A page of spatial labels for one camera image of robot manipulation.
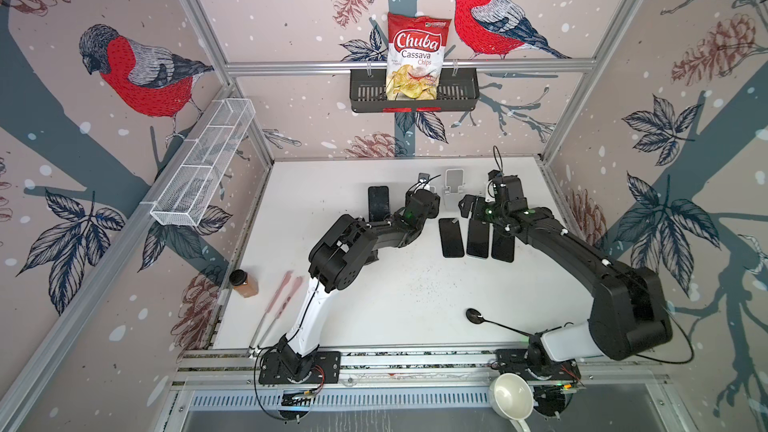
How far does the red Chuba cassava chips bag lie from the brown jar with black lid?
26.5 inches

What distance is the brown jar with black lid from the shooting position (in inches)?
31.9

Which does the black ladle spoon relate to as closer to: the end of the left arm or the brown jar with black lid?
the end of the left arm

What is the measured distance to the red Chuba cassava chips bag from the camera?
84 centimetres

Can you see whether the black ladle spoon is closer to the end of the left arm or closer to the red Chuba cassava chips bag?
the end of the left arm

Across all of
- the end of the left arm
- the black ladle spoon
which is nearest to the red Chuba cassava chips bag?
the end of the left arm

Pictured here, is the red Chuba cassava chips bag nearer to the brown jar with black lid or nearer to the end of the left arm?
the end of the left arm
